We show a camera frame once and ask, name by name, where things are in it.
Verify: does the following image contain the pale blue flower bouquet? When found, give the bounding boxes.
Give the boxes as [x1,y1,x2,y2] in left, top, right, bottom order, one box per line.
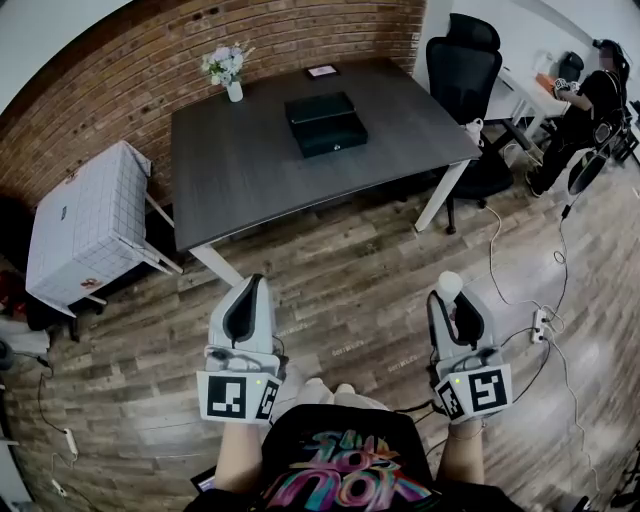
[200,42,257,88]

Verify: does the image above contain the person's right forearm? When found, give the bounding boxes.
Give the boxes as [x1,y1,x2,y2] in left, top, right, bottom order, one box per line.
[438,418,487,487]

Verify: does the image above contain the small white bag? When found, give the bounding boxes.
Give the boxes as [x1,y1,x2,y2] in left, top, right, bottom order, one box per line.
[464,117,487,149]

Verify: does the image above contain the dark green box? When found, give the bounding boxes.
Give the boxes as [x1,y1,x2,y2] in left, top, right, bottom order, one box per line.
[284,90,370,161]

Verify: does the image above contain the person's left forearm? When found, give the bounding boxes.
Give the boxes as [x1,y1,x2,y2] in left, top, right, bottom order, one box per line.
[213,421,267,495]

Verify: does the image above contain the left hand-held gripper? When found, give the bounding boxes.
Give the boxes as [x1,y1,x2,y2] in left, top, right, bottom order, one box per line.
[196,273,288,427]

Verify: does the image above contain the white floor cable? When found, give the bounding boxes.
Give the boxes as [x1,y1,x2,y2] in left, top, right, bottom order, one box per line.
[481,201,551,314]

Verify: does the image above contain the person's legs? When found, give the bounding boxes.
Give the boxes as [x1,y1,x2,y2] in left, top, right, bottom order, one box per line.
[298,377,392,414]

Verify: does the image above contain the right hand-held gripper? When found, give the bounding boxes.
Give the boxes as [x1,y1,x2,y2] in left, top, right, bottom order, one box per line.
[426,289,514,426]

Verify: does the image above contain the black office chair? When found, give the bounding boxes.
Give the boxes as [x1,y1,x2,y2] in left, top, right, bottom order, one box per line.
[424,12,517,236]

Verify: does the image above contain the white grid storage box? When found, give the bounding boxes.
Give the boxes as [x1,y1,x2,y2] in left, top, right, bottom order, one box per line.
[24,139,184,320]

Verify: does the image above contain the black printed t-shirt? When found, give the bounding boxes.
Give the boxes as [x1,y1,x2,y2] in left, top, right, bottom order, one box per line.
[183,403,522,512]

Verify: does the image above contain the white desk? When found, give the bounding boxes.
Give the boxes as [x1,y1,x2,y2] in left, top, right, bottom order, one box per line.
[483,61,574,139]

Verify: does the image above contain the dark grey table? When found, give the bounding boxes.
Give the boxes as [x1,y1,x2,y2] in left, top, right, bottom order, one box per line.
[169,58,484,287]

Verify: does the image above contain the dark screen device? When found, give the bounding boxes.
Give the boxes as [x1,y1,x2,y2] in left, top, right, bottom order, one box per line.
[190,466,219,497]

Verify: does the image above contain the thin wrist bracelet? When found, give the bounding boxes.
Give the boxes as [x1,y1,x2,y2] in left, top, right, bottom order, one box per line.
[448,423,487,442]

